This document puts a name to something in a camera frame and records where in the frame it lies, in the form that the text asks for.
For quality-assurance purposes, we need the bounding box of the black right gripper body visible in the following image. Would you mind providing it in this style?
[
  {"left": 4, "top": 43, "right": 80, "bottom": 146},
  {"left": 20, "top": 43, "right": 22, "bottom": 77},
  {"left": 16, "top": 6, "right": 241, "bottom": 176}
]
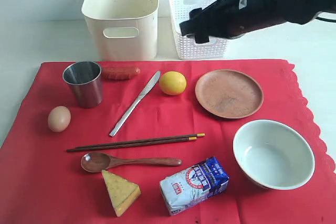
[{"left": 207, "top": 0, "right": 285, "bottom": 38}]

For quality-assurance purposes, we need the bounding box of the yellow lemon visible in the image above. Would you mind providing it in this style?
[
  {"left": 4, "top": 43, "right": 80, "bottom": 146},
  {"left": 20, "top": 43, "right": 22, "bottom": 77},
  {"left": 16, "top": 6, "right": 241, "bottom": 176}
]
[{"left": 159, "top": 71, "right": 187, "bottom": 95}]

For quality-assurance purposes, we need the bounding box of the brown egg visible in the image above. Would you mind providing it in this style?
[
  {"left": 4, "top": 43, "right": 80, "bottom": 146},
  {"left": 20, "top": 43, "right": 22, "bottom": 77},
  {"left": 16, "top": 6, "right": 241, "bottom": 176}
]
[{"left": 48, "top": 106, "right": 71, "bottom": 132}]

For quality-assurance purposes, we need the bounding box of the blue white milk carton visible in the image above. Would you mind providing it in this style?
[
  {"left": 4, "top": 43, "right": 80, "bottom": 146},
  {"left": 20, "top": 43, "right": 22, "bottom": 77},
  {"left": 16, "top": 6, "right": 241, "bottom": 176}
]
[{"left": 160, "top": 156, "right": 229, "bottom": 216}]

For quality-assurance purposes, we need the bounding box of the yellow cheese wedge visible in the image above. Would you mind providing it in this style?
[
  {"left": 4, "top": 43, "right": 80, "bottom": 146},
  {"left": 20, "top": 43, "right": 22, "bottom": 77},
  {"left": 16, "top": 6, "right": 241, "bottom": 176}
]
[{"left": 101, "top": 170, "right": 141, "bottom": 217}]

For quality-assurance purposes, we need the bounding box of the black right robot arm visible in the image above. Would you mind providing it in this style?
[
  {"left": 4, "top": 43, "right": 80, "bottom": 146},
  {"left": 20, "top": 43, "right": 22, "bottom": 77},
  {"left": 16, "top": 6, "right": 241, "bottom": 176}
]
[{"left": 180, "top": 0, "right": 335, "bottom": 44}]

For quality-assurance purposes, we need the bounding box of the white perforated plastic basket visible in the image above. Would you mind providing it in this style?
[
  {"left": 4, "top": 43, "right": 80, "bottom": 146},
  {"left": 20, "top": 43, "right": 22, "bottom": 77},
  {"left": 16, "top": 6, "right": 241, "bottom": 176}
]
[{"left": 169, "top": 0, "right": 228, "bottom": 60}]

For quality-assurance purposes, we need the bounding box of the cream plastic storage bin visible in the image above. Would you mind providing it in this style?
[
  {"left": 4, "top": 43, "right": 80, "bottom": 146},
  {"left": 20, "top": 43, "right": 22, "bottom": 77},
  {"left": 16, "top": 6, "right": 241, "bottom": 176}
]
[{"left": 81, "top": 0, "right": 159, "bottom": 61}]

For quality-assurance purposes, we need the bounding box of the brown wooden plate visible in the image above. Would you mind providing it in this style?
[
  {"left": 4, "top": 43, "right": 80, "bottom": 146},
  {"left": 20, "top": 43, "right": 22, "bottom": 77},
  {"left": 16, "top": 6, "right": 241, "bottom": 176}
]
[{"left": 195, "top": 69, "right": 264, "bottom": 119}]

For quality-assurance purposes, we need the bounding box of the stainless steel table knife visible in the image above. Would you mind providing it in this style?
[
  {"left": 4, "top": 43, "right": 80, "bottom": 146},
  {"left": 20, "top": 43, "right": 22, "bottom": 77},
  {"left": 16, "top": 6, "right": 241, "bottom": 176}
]
[{"left": 109, "top": 70, "right": 161, "bottom": 137}]

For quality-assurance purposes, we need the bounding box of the red tablecloth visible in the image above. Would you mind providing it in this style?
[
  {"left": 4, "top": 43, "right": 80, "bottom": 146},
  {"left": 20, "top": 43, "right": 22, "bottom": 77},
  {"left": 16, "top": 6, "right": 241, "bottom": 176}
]
[{"left": 1, "top": 59, "right": 335, "bottom": 223}]

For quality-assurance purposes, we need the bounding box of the stainless steel cup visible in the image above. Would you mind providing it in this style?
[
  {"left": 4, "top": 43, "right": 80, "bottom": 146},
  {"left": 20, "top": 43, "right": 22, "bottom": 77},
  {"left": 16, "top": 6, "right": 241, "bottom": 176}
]
[{"left": 62, "top": 61, "right": 103, "bottom": 108}]

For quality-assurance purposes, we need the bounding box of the pale green ceramic bowl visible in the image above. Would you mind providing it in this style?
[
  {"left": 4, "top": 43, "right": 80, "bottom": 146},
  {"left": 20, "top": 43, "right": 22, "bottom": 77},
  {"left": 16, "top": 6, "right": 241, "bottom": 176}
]
[{"left": 233, "top": 120, "right": 315, "bottom": 190}]

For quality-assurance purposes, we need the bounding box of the dark wooden spoon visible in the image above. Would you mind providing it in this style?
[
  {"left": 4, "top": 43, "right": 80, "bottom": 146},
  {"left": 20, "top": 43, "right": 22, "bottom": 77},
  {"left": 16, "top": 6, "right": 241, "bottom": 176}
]
[{"left": 80, "top": 152, "right": 182, "bottom": 173}]

